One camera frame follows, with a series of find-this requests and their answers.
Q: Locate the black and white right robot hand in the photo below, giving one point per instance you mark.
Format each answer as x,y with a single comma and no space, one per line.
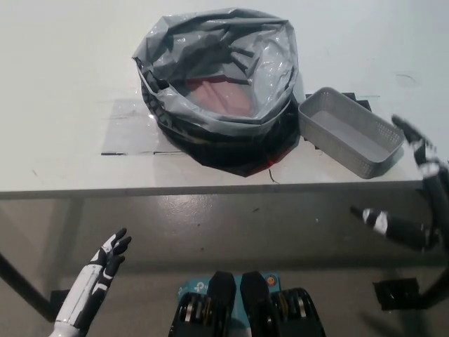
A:
403,230

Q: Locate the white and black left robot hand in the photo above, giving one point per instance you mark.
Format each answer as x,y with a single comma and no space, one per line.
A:
93,274

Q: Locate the small grey rectangular basket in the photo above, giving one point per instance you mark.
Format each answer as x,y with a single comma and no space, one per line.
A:
350,137

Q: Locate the bin with grey plastic liner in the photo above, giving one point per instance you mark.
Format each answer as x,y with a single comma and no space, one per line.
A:
182,105

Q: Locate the black table leg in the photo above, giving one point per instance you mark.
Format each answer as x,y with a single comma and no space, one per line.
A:
21,281

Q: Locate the dark thread scrap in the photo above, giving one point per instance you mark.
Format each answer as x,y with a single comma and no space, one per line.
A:
273,177

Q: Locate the clear tape sheet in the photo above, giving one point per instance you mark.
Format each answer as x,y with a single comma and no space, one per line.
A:
126,130

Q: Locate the red flat item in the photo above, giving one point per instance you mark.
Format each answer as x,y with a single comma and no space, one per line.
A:
224,94

